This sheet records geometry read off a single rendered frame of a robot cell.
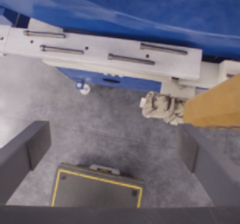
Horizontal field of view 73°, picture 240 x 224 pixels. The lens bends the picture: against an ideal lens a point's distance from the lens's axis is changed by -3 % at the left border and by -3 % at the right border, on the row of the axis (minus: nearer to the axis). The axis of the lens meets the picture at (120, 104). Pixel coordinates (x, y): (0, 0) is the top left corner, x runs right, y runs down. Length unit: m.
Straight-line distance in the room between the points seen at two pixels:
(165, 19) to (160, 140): 1.14
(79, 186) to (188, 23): 1.27
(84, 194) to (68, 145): 0.53
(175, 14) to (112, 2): 0.26
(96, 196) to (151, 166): 0.57
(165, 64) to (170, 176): 1.15
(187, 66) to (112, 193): 1.02
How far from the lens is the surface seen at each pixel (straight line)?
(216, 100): 0.29
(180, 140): 0.16
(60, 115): 1.78
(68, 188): 1.47
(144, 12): 0.76
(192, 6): 0.85
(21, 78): 2.08
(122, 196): 1.40
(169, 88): 1.10
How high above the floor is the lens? 1.62
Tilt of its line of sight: 81 degrees down
